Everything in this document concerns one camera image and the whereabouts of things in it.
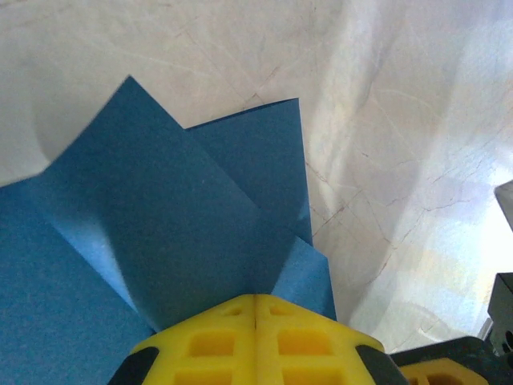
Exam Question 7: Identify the blue paper sheet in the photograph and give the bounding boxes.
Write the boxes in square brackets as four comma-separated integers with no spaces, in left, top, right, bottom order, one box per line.
[0,75,338,385]

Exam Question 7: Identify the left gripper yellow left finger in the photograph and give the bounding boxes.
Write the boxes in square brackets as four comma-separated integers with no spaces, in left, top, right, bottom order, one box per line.
[107,294,257,385]

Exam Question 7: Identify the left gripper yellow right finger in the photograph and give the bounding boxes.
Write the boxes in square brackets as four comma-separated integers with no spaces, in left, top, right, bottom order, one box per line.
[255,294,408,385]

